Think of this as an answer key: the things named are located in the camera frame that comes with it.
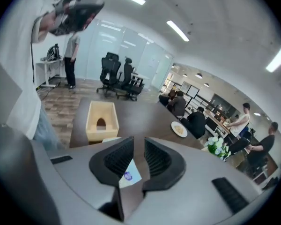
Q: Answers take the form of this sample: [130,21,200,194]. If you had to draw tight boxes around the tangled cable bundle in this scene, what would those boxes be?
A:
[46,43,62,62]

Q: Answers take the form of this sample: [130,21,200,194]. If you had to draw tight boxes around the person's head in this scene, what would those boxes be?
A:
[38,8,69,36]

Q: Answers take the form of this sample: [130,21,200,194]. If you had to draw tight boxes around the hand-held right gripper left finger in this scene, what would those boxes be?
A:
[89,136,134,188]

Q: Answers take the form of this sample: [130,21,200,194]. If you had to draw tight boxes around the black office chair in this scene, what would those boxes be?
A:
[116,57,145,102]
[96,52,122,98]

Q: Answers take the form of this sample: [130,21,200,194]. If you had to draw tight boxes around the potted white flowers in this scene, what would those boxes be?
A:
[204,136,232,162]

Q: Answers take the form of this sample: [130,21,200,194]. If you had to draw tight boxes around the round white table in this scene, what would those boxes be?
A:
[131,71,151,84]

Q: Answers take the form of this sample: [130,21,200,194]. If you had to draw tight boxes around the small wooden box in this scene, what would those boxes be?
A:
[85,100,120,143]

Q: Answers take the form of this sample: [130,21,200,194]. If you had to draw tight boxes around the person's legs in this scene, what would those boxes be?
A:
[32,105,62,150]

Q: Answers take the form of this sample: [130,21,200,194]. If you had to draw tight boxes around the white plate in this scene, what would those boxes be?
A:
[170,121,189,139]

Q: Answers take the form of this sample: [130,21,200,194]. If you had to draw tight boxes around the black head camera rig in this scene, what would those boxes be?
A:
[48,0,105,37]

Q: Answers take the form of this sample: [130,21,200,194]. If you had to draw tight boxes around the wooden desk white legs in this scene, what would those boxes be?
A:
[207,111,233,136]

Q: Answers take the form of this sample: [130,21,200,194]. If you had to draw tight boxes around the person's white sweatshirt torso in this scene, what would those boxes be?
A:
[6,0,102,141]

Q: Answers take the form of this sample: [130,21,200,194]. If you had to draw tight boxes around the dark brown table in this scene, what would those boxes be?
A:
[69,97,228,164]

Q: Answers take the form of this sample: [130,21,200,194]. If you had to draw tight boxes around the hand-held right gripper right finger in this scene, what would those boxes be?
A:
[142,136,187,192]

